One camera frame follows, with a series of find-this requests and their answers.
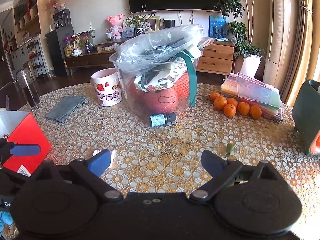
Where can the glass bottle dark liquid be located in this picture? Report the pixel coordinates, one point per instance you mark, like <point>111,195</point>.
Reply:
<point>26,82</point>

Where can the wooden tv cabinet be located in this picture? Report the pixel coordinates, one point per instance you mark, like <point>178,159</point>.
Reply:
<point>217,58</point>

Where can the grey folded cloth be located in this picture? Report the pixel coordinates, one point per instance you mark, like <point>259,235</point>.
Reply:
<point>65,108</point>

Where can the pink pig plush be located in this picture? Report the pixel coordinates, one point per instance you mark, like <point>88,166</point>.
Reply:
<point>116,28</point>

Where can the blueberry bread packet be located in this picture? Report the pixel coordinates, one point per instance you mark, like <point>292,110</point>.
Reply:
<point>103,159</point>

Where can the black speaker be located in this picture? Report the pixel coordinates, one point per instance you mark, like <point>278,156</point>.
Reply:
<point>169,24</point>

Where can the pink strawberry mug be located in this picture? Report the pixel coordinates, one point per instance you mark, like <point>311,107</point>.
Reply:
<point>107,88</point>

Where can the orange mandarin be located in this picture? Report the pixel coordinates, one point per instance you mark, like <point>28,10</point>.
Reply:
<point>213,96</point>
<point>229,110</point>
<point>220,102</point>
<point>255,112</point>
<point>243,108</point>

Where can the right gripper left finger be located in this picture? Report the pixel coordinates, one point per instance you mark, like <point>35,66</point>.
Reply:
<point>87,174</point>

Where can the framed photo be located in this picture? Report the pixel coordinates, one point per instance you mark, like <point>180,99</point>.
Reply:
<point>150,24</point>

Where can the small blue label bottle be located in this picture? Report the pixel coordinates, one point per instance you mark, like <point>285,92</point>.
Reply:
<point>161,119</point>

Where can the clear plastic bag bin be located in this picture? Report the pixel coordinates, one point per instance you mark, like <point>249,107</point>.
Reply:
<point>166,87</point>

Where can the black cabinet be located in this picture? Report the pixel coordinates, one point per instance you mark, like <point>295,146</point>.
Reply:
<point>57,40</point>

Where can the red cardboard box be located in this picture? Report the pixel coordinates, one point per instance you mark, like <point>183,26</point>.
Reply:
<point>22,128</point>

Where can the potted grass plant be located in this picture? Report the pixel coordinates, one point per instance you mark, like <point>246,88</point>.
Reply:
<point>138,20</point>

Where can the small green leaf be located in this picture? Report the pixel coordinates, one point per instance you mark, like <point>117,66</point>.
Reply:
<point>229,149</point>

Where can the tall green potted plant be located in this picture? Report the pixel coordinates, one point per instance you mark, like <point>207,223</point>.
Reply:
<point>241,31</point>

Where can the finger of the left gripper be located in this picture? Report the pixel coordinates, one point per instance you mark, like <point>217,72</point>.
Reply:
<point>19,150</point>

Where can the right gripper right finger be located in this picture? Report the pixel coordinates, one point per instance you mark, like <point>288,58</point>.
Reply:
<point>223,172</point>

